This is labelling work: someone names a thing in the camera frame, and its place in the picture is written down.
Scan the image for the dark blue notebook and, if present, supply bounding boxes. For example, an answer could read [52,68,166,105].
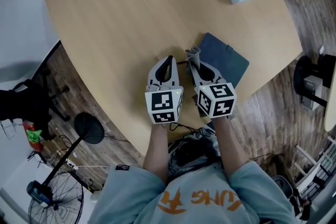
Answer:
[196,32,250,87]

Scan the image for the black office chair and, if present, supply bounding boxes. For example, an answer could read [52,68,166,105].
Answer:
[0,60,70,140]

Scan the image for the light blue printed shirt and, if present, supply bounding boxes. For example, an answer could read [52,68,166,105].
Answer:
[88,161,299,224]

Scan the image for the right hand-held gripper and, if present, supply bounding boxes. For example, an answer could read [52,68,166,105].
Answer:
[188,63,237,119]

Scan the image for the grey metal box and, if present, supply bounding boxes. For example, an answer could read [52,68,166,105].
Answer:
[301,74,322,111]

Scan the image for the light blue jeans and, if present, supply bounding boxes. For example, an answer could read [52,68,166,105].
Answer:
[167,123,218,179]

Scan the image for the person's left forearm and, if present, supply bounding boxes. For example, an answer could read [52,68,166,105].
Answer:
[143,123,170,184]

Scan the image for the black standing fan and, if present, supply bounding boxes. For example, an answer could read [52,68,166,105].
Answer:
[26,112,105,224]

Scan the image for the white floor cable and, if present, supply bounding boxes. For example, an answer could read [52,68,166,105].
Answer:
[67,159,111,169]

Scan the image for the person's right forearm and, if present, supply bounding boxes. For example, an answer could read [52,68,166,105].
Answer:
[214,116,249,182]

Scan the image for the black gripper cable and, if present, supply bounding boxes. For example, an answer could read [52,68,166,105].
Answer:
[169,122,200,132]

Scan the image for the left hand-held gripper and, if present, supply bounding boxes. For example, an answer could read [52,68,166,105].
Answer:
[144,55,184,125]

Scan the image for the black table base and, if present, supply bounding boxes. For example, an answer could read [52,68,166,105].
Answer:
[293,54,336,108]

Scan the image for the red bag with green tuft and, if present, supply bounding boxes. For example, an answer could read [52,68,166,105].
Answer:
[22,120,44,152]

